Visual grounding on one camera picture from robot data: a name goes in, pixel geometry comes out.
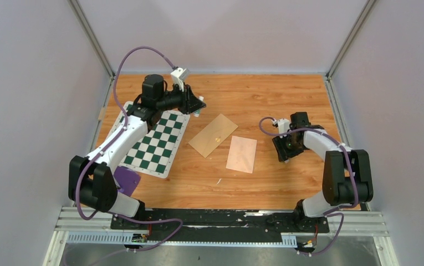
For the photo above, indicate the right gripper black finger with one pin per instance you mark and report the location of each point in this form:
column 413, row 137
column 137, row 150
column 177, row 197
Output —
column 292, row 153
column 281, row 147

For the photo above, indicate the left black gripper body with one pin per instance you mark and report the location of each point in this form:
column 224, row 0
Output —
column 180, row 105

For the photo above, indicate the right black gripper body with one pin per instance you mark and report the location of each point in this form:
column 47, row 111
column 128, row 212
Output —
column 292, row 147

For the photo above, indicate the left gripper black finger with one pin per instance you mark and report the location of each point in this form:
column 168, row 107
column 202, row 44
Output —
column 194, row 107
column 191, row 97

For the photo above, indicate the white green glue stick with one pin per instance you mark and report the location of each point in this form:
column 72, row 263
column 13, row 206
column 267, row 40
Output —
column 197, row 112

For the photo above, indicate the tan kraft envelope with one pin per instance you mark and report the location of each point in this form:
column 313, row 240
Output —
column 209, row 138

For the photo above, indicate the pink paper envelope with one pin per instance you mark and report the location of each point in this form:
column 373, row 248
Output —
column 242, row 153

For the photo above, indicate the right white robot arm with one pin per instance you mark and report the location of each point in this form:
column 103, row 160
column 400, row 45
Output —
column 347, row 178

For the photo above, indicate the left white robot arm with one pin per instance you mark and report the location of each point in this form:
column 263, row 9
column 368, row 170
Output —
column 91, row 177

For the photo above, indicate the green white chessboard mat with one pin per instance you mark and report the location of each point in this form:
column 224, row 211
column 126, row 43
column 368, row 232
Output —
column 154, row 154

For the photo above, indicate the purple plastic piece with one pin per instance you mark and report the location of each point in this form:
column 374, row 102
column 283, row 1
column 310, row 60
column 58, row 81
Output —
column 127, row 180

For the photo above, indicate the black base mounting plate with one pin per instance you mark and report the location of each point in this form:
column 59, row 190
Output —
column 223, row 225

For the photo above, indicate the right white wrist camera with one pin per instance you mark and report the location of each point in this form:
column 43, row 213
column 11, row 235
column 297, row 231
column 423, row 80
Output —
column 283, row 126

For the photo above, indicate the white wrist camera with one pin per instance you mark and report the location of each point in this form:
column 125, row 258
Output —
column 179, row 76
column 283, row 126

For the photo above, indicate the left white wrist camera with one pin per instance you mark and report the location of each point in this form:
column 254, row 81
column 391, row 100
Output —
column 179, row 76

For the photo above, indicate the aluminium frame rail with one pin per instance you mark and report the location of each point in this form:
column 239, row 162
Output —
column 71, row 229

